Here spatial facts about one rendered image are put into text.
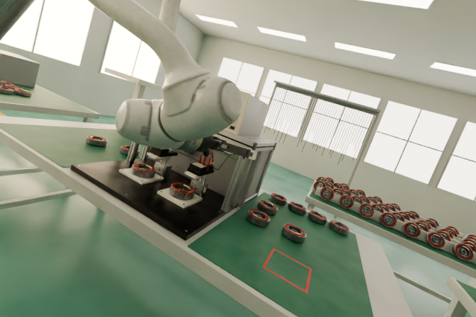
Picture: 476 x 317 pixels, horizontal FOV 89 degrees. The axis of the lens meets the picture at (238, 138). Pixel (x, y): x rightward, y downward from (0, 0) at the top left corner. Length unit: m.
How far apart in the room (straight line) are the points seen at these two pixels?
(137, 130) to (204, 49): 8.55
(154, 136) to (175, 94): 0.13
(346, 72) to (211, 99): 7.22
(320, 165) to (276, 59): 3.46
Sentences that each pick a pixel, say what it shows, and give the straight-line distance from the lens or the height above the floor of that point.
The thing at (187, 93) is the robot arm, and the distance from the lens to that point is 0.45.
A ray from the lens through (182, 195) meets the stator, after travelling 1.10.
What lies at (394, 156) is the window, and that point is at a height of 1.39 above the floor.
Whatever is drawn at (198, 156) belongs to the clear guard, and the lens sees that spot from 0.92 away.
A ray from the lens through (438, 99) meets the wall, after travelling 7.76.
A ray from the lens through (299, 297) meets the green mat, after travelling 0.91.
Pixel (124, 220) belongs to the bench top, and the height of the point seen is 0.72.
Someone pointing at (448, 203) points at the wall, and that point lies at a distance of 7.89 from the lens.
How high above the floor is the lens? 1.24
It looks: 7 degrees down
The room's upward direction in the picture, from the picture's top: 19 degrees clockwise
